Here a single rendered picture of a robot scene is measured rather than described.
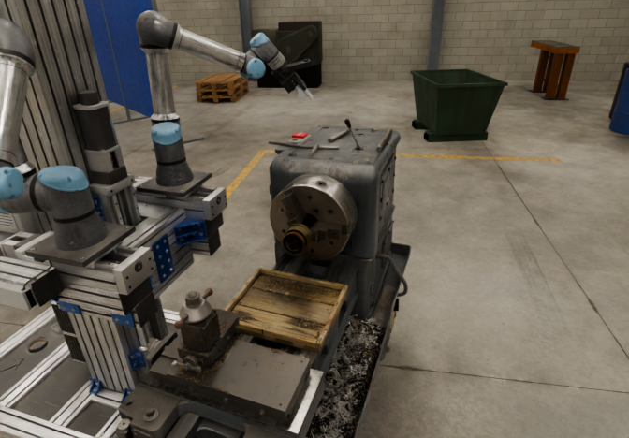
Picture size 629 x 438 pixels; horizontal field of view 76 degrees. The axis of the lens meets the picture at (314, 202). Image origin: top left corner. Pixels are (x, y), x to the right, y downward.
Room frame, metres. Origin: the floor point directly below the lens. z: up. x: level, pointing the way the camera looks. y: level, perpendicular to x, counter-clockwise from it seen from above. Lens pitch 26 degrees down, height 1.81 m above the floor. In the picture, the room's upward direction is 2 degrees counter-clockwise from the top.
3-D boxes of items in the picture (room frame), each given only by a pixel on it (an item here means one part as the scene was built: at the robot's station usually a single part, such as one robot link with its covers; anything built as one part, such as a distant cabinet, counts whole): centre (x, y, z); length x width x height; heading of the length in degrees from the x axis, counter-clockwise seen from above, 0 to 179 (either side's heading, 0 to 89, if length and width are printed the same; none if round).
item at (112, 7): (7.36, 3.35, 1.18); 4.12 x 0.80 x 2.35; 41
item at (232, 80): (9.35, 1.98, 0.22); 1.25 x 0.86 x 0.44; 173
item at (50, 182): (1.12, 0.75, 1.33); 0.13 x 0.12 x 0.14; 93
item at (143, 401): (0.72, 0.25, 0.90); 0.47 x 0.30 x 0.06; 69
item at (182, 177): (1.59, 0.59, 1.21); 0.15 x 0.15 x 0.10
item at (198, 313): (0.80, 0.31, 1.13); 0.08 x 0.08 x 0.03
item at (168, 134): (1.59, 0.59, 1.33); 0.13 x 0.12 x 0.14; 19
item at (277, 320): (1.10, 0.11, 0.89); 0.36 x 0.30 x 0.04; 69
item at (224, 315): (0.82, 0.30, 0.99); 0.20 x 0.10 x 0.05; 159
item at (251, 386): (0.77, 0.25, 0.95); 0.43 x 0.17 x 0.05; 69
